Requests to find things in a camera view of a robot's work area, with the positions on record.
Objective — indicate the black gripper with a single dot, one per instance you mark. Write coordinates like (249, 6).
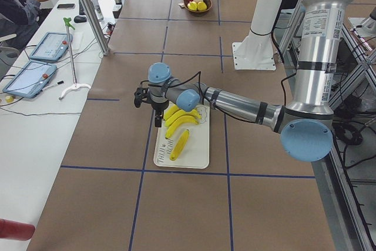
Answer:
(158, 106)

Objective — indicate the yellow banana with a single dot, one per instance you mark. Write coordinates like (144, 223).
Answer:
(177, 123)
(170, 111)
(194, 113)
(181, 143)

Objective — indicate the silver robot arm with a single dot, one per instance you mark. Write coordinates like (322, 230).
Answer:
(303, 124)

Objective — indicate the brown wicker fruit basket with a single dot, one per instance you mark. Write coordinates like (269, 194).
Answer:
(209, 6)

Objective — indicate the white bear plate tray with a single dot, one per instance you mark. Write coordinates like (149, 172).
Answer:
(195, 154)

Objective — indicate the yellow star fruit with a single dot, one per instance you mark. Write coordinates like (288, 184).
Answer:
(192, 5)

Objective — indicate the yellow lemon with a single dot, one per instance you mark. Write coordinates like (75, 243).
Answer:
(201, 6)

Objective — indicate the green tipped reacher grabber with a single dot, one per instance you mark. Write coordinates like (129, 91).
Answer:
(76, 85)

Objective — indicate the clear water bottle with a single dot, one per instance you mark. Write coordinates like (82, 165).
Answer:
(97, 9)

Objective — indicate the black computer mouse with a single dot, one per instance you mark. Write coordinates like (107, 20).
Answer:
(79, 19)

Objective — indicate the black smartphone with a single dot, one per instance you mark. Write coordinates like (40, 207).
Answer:
(66, 6)

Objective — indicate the far blue teach pendant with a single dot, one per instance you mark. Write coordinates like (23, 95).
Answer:
(51, 47)

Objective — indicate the blue teach pendant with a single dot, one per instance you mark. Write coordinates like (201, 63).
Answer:
(51, 47)
(31, 79)

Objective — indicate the near blue teach pendant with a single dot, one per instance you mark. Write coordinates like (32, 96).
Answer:
(31, 79)

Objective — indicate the seated person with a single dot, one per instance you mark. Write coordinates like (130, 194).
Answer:
(20, 17)

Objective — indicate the red cylinder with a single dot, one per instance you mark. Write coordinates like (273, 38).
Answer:
(16, 230)

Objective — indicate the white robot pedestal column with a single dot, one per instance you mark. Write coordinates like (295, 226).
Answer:
(255, 52)

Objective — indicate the aluminium frame post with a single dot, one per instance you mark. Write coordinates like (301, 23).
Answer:
(94, 24)

